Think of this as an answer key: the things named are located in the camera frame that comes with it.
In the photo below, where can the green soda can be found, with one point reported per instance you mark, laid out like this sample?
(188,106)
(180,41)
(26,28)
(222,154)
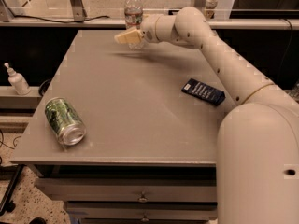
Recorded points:
(64,121)

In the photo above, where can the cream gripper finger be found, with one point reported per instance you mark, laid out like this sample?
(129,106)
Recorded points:
(129,36)

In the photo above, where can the grey top drawer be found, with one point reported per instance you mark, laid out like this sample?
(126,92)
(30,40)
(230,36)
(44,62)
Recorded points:
(126,190)

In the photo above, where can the white pump dispenser bottle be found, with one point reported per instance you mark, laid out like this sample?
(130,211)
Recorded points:
(17,80)

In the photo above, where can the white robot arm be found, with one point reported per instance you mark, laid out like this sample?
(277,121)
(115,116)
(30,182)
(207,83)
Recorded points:
(258,142)

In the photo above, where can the grey drawer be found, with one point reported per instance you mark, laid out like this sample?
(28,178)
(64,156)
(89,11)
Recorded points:
(126,190)
(139,211)

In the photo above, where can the dark blue snack packet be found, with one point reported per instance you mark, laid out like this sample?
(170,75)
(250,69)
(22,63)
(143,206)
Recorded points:
(203,92)

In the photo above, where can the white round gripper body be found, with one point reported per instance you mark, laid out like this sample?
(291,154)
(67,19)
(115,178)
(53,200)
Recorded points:
(149,28)

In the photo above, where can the clear plastic water bottle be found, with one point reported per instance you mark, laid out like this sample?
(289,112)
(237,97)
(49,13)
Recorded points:
(133,13)

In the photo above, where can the grey lower drawer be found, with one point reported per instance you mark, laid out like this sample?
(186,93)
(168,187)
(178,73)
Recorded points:
(139,211)

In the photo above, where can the left metal frame bracket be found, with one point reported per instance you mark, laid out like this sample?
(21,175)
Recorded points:
(78,10)

